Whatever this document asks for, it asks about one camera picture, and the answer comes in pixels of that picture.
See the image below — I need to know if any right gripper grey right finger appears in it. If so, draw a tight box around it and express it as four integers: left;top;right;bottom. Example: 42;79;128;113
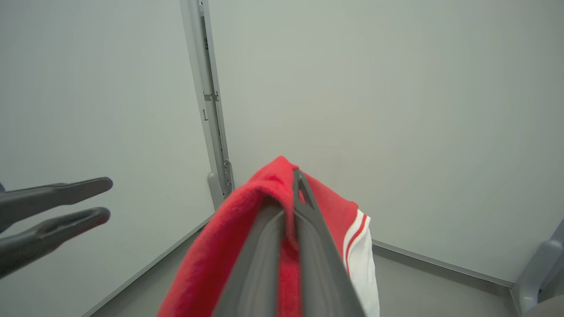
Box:
292;169;367;317

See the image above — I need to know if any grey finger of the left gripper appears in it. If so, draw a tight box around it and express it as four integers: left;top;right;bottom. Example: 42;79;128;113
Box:
0;207;111;279
0;177;114;232

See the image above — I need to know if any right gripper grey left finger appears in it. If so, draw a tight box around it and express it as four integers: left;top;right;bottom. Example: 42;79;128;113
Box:
212;199;287;317

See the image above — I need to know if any red and white garment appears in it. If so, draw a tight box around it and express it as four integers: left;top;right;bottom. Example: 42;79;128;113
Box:
156;155;381;317

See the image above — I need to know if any grey baseboard strip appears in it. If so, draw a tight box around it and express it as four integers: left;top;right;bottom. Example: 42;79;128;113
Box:
371;239;515;289
81;214;215;317

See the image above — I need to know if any grey metal corner post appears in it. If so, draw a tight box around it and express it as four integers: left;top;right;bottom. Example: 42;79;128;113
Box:
178;0;234;211

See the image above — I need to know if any grey metal floor bracket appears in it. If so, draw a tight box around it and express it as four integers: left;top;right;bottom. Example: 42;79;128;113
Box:
510;219;564;316

